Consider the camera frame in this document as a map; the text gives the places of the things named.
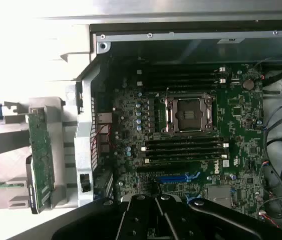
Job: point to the long blue expansion slot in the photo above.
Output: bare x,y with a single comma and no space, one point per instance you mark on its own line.
170,179

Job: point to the round coin battery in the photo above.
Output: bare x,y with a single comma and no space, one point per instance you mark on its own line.
248,84

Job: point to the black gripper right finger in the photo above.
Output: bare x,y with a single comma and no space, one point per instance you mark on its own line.
231,222

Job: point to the green motherboard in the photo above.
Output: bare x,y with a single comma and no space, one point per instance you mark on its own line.
241,125

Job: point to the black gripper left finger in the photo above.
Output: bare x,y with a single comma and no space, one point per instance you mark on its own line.
85,220

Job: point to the grey chipset heatsink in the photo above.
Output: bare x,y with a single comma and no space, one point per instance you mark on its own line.
218,196

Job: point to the CPU socket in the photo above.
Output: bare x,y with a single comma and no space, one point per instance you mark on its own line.
188,115

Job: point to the black PC case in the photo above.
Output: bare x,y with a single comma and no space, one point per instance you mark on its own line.
83,140

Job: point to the grey parts rack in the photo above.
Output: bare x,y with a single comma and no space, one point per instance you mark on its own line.
53,105

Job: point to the silver port block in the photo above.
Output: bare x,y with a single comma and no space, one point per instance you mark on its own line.
104,118

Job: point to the RAM slot with black latches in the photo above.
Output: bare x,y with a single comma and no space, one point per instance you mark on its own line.
183,152
180,87
180,76
183,140

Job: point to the RAM slot with white latches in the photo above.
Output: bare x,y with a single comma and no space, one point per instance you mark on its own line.
180,70
180,81
183,146
183,158

